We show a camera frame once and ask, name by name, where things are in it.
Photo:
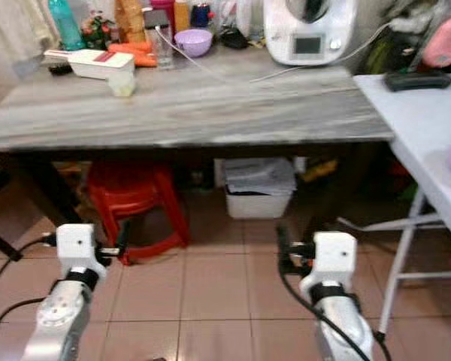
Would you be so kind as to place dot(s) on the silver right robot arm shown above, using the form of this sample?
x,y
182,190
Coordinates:
x,y
338,338

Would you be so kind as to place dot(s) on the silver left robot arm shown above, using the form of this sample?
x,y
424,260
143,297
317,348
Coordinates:
x,y
56,320

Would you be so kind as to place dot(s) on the white plastic storage bin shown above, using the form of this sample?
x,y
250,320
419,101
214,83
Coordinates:
x,y
258,203

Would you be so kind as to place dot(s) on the red plastic stool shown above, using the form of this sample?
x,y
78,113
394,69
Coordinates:
x,y
131,192

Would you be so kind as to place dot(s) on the grey marble dining table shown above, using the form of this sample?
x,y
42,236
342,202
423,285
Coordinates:
x,y
30,188

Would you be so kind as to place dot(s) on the dark wooden chair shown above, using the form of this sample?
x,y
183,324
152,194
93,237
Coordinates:
x,y
0,241

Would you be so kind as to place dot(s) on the small translucent container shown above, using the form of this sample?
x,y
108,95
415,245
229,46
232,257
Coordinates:
x,y
124,85

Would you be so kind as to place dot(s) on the white folding table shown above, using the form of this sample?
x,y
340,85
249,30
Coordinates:
x,y
417,124

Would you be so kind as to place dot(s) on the white box with red label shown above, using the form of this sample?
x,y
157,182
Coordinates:
x,y
101,66

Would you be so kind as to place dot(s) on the small black item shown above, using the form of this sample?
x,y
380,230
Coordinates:
x,y
60,70

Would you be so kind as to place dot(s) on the orange packet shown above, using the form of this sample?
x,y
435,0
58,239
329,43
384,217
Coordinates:
x,y
137,51

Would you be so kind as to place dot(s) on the clear drinking glass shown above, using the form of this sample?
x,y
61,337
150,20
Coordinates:
x,y
163,53

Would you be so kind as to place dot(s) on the flat white item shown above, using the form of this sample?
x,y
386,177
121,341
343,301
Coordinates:
x,y
56,55

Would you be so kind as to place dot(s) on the small black rounded object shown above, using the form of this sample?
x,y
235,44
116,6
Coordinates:
x,y
234,39

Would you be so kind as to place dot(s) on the black remote control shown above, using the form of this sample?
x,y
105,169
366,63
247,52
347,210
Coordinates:
x,y
417,80

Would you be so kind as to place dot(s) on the small red flower plant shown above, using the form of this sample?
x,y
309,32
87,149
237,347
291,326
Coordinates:
x,y
98,31

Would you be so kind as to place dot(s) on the purple plastic bowl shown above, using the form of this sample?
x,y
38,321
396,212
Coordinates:
x,y
193,42

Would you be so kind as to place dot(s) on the white kitchen cooking machine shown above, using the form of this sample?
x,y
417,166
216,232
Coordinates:
x,y
310,26

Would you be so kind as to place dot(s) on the clear jar of brown snacks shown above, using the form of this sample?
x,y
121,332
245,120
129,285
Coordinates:
x,y
129,21

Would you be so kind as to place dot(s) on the teal water bottle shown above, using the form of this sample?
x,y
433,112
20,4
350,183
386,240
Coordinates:
x,y
65,26

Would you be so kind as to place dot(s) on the black phone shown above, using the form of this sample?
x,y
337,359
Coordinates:
x,y
156,18

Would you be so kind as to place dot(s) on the orange bottle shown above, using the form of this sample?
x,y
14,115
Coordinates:
x,y
182,16

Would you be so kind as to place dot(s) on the white curtain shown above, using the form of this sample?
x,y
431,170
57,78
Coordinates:
x,y
19,26

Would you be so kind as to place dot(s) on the dark blue mug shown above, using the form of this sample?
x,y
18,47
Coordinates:
x,y
201,15

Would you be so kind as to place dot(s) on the magenta plastic container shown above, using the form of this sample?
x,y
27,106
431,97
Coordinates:
x,y
161,4

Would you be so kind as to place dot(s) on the pink rounded object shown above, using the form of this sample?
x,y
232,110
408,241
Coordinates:
x,y
445,41

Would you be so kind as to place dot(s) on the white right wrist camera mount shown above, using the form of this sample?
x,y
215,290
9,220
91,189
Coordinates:
x,y
331,259

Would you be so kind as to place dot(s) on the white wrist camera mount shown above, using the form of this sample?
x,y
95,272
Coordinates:
x,y
75,244
331,259

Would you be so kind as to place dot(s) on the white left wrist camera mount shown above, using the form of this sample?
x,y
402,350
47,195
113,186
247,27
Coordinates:
x,y
75,244

